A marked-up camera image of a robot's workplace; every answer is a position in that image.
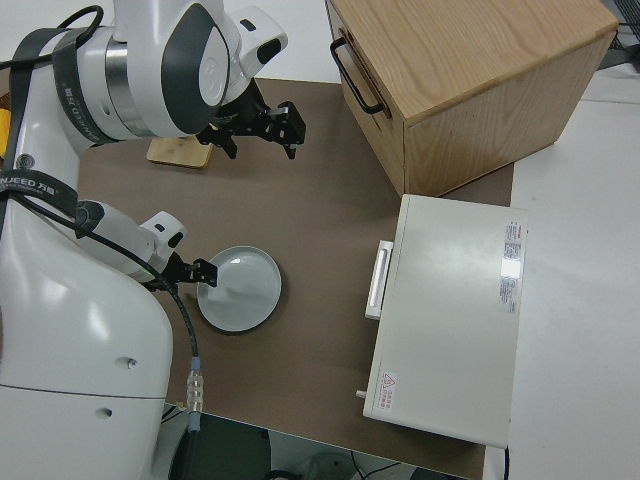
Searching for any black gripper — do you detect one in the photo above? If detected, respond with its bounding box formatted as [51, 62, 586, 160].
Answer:
[148, 252, 220, 294]
[195, 85, 307, 161]

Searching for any gray plate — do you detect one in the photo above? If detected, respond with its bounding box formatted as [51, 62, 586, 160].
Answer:
[195, 245, 282, 334]

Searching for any wooden mug rack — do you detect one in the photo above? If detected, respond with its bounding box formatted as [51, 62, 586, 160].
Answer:
[146, 135, 212, 172]

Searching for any brown table mat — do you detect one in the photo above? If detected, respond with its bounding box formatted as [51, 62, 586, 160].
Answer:
[74, 77, 516, 480]

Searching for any black box under table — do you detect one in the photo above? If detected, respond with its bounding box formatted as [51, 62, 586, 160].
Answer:
[167, 412, 274, 480]

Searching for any gray round object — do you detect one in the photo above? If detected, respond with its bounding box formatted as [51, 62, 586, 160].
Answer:
[299, 447, 354, 480]

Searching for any wooden drawer cabinet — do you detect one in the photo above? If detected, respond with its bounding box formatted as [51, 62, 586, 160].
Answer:
[324, 0, 619, 199]

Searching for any white toaster oven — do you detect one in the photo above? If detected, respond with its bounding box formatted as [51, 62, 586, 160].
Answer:
[360, 193, 530, 449]

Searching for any black mesh equipment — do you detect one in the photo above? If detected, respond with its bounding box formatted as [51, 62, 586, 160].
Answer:
[607, 0, 640, 76]

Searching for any black drawer handle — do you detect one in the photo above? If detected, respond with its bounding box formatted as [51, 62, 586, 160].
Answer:
[329, 38, 386, 115]

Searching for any black cable with silver connector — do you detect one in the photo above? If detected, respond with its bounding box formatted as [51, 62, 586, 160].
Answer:
[0, 189, 207, 480]

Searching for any white oven door handle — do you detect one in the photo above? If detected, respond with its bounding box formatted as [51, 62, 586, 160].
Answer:
[364, 239, 396, 321]

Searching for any black velcro cable strap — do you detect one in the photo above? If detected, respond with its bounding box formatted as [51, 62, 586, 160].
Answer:
[52, 29, 104, 147]
[0, 168, 80, 221]

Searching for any long black webbing strap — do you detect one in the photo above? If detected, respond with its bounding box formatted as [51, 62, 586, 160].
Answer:
[8, 28, 67, 167]

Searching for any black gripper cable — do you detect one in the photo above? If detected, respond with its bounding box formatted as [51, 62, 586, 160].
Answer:
[0, 4, 104, 71]

